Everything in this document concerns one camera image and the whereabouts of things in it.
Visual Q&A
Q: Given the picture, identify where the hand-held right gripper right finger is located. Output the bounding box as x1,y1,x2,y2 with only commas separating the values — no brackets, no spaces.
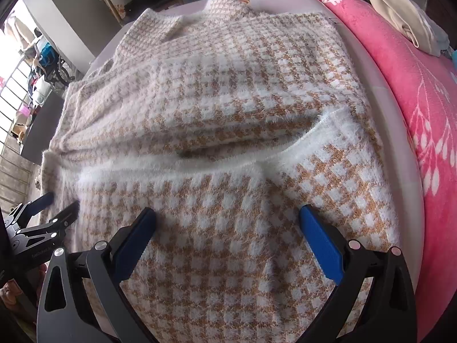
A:
294,204,418,343

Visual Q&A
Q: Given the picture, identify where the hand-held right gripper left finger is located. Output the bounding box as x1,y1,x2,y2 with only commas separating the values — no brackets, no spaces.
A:
37,207,168,343

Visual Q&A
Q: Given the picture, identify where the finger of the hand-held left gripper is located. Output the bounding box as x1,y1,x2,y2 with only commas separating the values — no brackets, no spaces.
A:
10,192,55,224
21,201,80,238

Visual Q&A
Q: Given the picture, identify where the beige checked fuzzy coat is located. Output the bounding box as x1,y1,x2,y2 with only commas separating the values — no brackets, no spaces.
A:
37,0,401,343

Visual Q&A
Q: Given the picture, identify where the person's left hand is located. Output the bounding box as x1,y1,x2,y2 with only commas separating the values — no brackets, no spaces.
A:
0,280,23,310

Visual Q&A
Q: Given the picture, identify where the grey board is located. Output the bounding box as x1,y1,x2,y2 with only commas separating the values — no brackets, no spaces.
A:
19,91,69,167

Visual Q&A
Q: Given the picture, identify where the metal window railing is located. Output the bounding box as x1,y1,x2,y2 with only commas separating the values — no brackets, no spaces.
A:
0,53,41,159

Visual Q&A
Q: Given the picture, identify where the bicycle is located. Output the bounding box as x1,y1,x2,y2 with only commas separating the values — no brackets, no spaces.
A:
37,43,78,87

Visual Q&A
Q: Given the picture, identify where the pink floral blanket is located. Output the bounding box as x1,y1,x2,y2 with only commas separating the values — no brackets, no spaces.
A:
296,0,457,333

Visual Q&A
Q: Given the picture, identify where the cream garment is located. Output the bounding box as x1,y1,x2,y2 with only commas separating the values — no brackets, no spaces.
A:
323,0,451,57

